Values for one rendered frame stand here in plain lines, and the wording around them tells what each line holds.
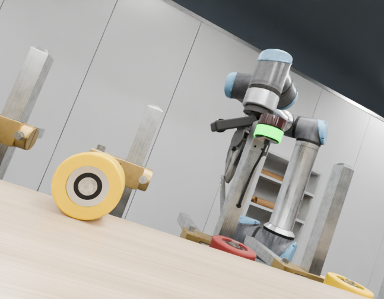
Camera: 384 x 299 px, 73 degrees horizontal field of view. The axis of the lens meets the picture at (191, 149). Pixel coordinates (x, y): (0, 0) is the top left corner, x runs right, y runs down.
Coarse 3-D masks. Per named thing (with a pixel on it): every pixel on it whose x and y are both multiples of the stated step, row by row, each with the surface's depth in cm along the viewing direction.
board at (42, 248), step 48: (0, 192) 30; (0, 240) 20; (48, 240) 22; (96, 240) 26; (144, 240) 32; (0, 288) 15; (48, 288) 16; (96, 288) 18; (144, 288) 21; (192, 288) 24; (240, 288) 28; (288, 288) 34; (336, 288) 44
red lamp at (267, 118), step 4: (260, 116) 58; (264, 116) 56; (268, 116) 56; (272, 116) 55; (276, 116) 55; (260, 120) 57; (264, 120) 56; (268, 120) 55; (272, 120) 55; (276, 120) 55; (280, 120) 55; (284, 120) 56; (268, 124) 55; (272, 124) 55; (276, 124) 55; (280, 124) 55; (284, 124) 56; (280, 128) 55; (284, 128) 56
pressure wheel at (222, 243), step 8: (216, 240) 43; (224, 240) 46; (232, 240) 45; (216, 248) 43; (224, 248) 42; (232, 248) 42; (240, 248) 46; (248, 248) 46; (240, 256) 41; (248, 256) 42
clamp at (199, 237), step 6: (186, 228) 60; (180, 234) 61; (186, 234) 56; (192, 234) 57; (198, 234) 59; (204, 234) 61; (192, 240) 57; (198, 240) 57; (204, 240) 57; (210, 240) 58
